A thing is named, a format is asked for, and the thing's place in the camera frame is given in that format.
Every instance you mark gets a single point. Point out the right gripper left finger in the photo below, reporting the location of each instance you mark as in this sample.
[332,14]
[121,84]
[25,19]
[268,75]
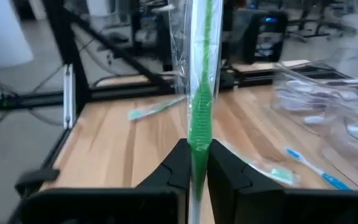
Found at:
[176,174]

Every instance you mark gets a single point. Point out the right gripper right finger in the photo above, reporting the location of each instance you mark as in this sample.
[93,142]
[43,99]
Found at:
[228,180]

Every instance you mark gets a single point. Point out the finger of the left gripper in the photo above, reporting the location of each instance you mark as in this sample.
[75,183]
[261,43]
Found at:
[235,31]

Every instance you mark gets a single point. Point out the purple white toothbrush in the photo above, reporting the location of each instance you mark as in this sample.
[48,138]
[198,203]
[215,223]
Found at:
[314,119]
[298,84]

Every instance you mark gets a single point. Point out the blue white wrapped toothbrush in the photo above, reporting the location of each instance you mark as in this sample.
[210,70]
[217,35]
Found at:
[322,175]

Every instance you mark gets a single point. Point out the silver aluminium post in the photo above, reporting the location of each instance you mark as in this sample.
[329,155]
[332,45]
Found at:
[68,96]

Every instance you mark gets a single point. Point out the black edge bracket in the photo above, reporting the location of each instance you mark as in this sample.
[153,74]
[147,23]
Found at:
[36,179]

